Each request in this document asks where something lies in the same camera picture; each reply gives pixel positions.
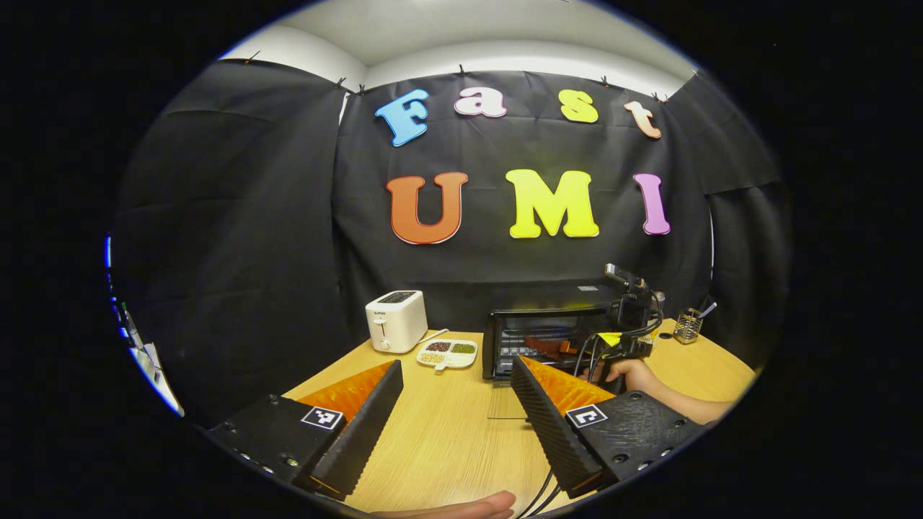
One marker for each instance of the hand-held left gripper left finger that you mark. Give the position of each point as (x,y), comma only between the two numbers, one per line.
(364,425)

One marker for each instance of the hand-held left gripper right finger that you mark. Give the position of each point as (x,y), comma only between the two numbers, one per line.
(548,425)

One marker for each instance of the black electric oven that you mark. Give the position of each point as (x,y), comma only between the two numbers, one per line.
(541,297)

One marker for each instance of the glass jar with spoon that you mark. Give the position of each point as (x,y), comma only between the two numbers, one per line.
(689,328)

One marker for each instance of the white toaster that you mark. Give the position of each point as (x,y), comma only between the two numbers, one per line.
(395,323)

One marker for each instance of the white divided dish with grains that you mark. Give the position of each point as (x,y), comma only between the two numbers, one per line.
(447,353)

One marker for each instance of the black backdrop cloth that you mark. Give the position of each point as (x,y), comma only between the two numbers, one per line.
(238,252)

